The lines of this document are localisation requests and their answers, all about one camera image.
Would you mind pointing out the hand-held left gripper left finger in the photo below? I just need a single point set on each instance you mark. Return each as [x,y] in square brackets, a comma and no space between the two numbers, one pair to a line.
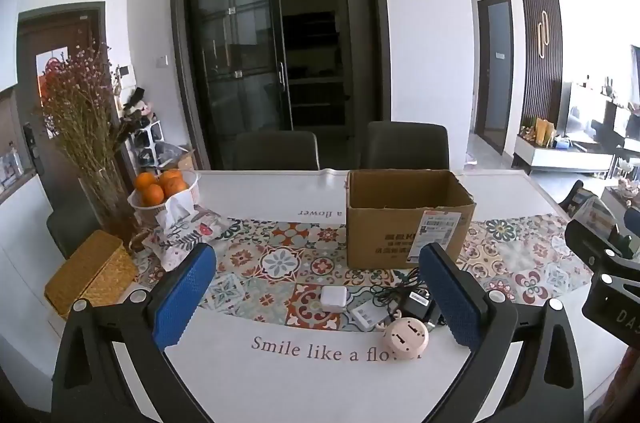
[182,303]

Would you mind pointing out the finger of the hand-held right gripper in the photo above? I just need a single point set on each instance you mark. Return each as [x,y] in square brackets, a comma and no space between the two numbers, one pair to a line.
[587,240]
[632,225]

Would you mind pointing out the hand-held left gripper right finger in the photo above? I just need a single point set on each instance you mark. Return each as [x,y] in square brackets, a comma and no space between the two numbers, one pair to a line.
[450,303]

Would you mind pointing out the white battery charger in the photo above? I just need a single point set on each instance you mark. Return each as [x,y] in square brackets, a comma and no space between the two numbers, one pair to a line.
[365,315]

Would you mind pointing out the brown cardboard box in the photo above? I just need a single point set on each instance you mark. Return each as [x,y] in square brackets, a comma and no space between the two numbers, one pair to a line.
[380,233]

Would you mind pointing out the pink round power socket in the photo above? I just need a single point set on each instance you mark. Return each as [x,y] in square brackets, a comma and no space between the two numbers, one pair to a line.
[405,339]

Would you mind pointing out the floral fabric tissue cover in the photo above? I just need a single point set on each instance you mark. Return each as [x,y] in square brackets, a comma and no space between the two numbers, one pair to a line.
[195,230]

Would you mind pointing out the white television cabinet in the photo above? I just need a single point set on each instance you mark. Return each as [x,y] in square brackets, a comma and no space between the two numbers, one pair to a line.
[560,155]

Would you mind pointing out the woven straw box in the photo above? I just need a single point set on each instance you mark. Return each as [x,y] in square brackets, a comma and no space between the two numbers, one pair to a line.
[90,273]

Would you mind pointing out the white fruit basket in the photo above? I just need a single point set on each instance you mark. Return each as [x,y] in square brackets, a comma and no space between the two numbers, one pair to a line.
[145,210]

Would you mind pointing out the tile patterned table mat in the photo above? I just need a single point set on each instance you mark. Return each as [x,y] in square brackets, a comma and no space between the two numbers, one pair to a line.
[280,263]

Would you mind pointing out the orange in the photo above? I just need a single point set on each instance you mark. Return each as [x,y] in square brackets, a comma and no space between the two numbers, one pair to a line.
[170,175]
[152,195]
[176,187]
[145,180]

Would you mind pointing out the white square charger plug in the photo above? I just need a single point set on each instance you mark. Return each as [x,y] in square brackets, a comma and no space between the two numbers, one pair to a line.
[334,298]

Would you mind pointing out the glass vase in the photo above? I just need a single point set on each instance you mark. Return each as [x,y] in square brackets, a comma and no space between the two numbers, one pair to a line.
[107,203]

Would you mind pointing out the dark dining chair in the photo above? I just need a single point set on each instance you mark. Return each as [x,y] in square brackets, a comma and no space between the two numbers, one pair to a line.
[72,228]
[275,150]
[405,145]

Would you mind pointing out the white shoe rack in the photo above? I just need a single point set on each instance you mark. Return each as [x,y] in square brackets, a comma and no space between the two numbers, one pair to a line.
[147,145]

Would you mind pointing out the grey interior door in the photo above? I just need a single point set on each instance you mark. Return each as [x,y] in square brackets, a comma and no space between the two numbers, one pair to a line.
[495,73]

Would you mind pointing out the dried flower bouquet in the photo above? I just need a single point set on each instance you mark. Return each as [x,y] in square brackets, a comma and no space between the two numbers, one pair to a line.
[82,103]

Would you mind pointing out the dark sliding glass door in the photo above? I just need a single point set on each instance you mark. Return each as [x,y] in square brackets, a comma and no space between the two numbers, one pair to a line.
[235,53]

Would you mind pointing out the brown wooden entrance door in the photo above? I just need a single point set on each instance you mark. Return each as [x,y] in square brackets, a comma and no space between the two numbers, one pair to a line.
[55,33]

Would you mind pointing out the dark slatted wall panel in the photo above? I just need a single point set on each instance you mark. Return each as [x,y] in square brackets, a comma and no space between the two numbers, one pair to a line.
[542,63]

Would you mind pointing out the wall intercom panel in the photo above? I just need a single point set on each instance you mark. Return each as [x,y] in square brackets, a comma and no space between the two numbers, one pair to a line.
[125,71]

